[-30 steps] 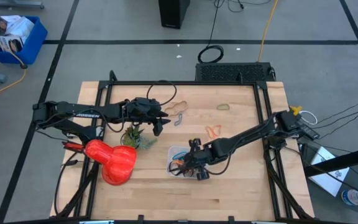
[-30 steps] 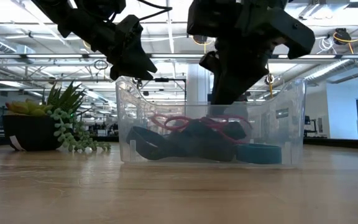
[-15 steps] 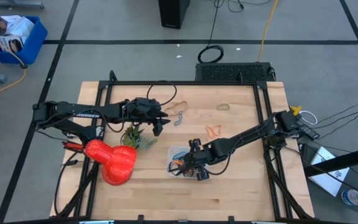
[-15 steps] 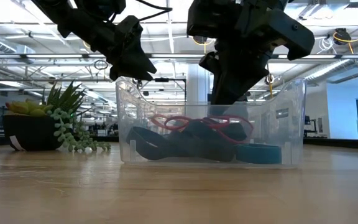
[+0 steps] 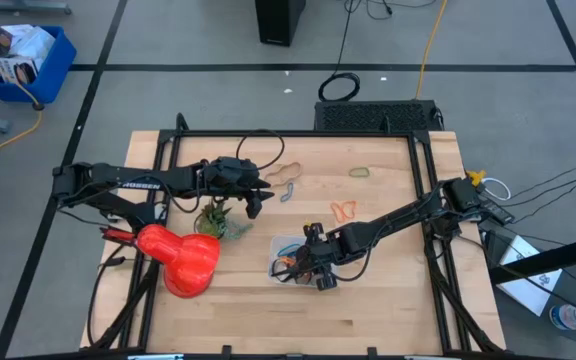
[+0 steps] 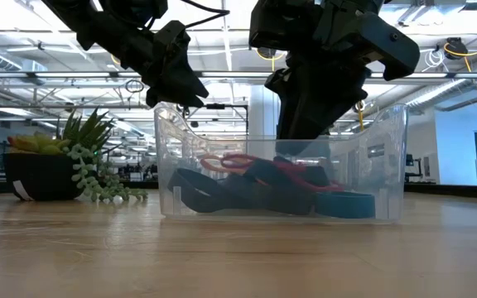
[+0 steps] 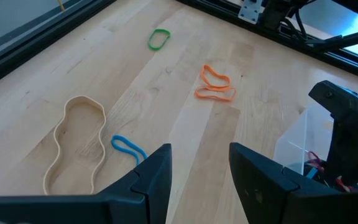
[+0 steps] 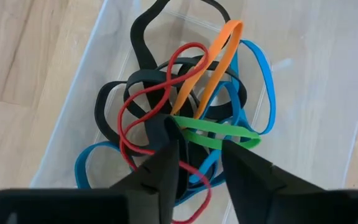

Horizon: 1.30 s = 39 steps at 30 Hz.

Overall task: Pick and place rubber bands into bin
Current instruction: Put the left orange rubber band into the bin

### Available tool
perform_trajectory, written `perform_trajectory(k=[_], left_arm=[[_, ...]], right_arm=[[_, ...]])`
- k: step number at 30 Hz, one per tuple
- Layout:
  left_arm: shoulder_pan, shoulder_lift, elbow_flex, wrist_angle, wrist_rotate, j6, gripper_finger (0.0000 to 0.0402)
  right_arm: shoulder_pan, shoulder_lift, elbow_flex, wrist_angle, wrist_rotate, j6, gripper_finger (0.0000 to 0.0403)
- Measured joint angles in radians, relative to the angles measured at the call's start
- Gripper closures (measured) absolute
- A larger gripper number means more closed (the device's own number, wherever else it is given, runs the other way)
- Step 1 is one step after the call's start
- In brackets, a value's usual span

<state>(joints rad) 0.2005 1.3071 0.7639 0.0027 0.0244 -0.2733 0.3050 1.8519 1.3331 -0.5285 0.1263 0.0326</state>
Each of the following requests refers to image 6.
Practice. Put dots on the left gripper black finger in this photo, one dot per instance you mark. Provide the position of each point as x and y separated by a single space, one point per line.
176 89

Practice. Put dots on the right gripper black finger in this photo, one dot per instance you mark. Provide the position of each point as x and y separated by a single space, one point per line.
317 107

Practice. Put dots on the thin red rubber band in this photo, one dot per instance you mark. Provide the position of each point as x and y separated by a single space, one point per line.
292 167

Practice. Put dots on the clear plastic bin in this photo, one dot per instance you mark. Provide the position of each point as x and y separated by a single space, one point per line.
387 165

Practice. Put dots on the small black rubber band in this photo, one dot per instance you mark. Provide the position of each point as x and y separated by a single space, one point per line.
271 194

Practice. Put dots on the wide teal rubber band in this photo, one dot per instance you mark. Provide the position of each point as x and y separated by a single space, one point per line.
346 205

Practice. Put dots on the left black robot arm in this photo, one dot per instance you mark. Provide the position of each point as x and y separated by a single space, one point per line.
97 25

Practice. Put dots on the small orange rubber band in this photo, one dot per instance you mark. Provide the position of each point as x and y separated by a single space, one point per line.
205 163

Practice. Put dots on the small monitor on stand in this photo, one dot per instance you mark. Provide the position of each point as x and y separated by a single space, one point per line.
409 160

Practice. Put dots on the potted succulent plant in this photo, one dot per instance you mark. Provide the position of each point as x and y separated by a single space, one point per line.
39 178

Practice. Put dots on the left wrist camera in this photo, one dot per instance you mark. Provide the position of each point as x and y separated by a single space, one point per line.
174 43

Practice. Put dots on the black background frame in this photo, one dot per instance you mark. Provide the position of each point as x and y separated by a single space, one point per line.
222 106

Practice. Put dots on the black aluminium table frame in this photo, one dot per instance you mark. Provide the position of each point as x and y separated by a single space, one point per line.
449 191

